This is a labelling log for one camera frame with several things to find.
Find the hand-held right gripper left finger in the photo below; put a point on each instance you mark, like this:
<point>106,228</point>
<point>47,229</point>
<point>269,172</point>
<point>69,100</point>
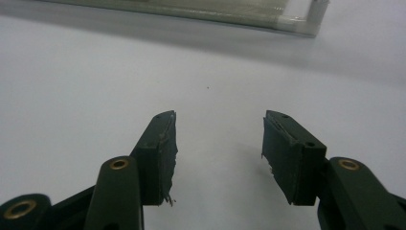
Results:
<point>156,159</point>

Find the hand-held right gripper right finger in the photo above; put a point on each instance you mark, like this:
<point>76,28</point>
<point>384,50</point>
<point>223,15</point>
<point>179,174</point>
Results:
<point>293,159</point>

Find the metal two-tier shoe rack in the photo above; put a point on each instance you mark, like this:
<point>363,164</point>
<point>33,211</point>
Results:
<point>223,14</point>

